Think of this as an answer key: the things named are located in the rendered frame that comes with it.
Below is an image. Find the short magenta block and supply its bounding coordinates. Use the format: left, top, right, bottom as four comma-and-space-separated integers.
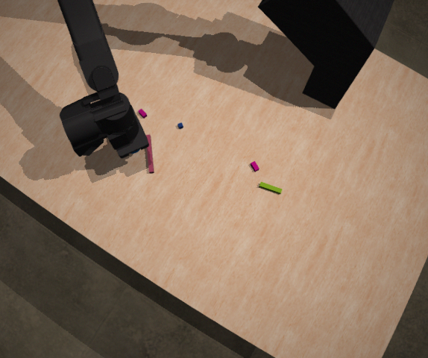
251, 161, 259, 172
139, 108, 147, 118

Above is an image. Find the dark pink rectangular rod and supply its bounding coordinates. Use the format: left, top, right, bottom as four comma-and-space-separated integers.
146, 134, 154, 174

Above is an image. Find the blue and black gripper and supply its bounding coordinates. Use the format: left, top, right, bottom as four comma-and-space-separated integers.
109, 110, 149, 158

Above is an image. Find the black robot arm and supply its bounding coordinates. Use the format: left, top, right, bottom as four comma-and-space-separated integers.
57, 0, 134, 157

